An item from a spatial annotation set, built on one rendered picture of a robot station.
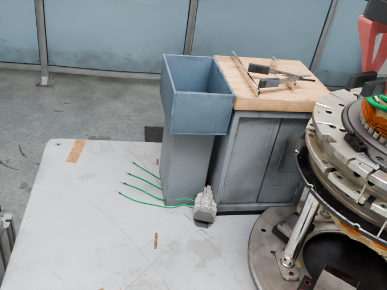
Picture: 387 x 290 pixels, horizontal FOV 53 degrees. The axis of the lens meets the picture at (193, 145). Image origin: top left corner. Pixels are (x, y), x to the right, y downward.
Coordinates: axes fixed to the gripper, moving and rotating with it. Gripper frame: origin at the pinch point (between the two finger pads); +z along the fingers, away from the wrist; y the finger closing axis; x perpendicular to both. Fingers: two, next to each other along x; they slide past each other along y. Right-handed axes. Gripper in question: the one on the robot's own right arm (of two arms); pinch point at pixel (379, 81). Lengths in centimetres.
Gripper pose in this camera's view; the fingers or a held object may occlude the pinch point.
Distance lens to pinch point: 49.7
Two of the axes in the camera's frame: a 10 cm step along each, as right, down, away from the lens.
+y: 5.0, 5.5, -6.7
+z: -1.6, 8.2, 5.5
